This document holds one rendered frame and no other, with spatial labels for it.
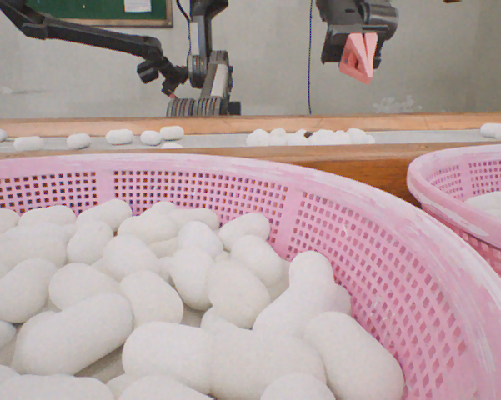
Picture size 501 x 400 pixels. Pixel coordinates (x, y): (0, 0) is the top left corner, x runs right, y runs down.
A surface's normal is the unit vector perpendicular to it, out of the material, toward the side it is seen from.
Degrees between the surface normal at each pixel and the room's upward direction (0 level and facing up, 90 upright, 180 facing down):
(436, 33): 90
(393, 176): 90
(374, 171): 90
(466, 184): 72
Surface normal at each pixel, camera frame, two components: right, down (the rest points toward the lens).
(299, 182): -0.76, -0.08
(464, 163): 0.44, -0.07
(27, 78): 0.13, 0.27
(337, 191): -0.88, -0.13
